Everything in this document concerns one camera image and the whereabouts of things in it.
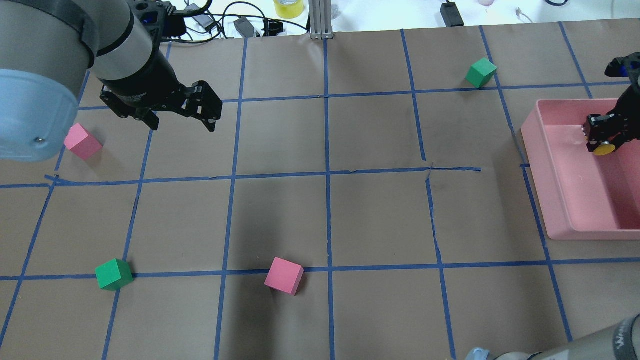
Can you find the green foam cube near left arm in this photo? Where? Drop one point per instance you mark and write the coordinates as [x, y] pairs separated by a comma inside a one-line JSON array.
[[113, 275]]

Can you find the green foam cube near bin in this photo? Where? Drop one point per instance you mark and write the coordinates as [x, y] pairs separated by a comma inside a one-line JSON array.
[[480, 73]]

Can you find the yellow tape roll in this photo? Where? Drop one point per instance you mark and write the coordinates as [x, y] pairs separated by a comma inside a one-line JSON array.
[[289, 9]]

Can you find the pink plastic bin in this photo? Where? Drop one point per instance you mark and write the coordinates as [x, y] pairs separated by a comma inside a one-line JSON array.
[[582, 196]]

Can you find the pink foam cube far left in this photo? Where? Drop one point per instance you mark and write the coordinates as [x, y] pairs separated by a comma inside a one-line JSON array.
[[81, 142]]

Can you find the aluminium frame post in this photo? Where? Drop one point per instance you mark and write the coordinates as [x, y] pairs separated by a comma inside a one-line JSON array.
[[320, 19]]

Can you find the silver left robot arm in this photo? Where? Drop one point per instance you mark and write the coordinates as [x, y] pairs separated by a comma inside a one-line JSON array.
[[47, 47]]

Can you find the black power adapter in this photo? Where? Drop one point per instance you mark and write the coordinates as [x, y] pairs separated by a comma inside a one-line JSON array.
[[450, 14]]

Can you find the pink foam cube centre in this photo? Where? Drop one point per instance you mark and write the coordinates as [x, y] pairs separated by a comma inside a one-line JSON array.
[[284, 276]]

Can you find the pink foam cube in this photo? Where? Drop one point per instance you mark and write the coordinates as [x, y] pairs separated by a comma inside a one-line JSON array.
[[284, 276], [81, 142]]

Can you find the yellow push button switch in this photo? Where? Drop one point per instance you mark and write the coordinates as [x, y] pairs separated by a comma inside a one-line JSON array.
[[597, 141]]

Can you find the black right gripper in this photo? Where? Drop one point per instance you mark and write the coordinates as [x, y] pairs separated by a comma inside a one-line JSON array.
[[627, 109]]

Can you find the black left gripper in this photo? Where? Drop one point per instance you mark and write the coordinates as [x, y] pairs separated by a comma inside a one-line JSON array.
[[148, 79]]

